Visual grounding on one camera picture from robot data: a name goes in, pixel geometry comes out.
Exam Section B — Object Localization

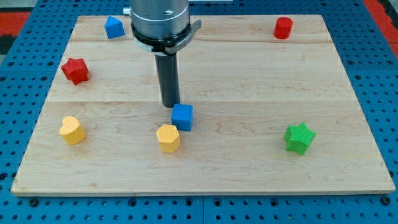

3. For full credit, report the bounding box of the red star block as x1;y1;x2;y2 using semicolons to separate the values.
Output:
61;58;89;85

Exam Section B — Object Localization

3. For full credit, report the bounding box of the yellow hexagon block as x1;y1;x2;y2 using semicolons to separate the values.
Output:
156;124;180;153

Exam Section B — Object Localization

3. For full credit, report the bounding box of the yellow heart block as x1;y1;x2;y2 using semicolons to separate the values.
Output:
58;116;86;145

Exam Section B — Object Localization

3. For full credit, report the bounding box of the blue cube block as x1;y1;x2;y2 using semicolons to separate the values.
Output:
171;104;193;131

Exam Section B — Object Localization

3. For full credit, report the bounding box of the green star block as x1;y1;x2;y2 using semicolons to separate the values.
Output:
284;123;317;156

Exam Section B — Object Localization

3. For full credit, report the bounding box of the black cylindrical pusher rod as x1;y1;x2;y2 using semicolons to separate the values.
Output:
155;54;180;108

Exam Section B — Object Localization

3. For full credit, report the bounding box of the red cylinder block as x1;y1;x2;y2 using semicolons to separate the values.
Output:
274;17;294;39

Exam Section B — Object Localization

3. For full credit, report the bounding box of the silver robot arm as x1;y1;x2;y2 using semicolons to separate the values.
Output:
129;0;201;56

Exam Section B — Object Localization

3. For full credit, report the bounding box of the light wooden board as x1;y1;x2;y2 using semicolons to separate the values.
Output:
11;15;396;197

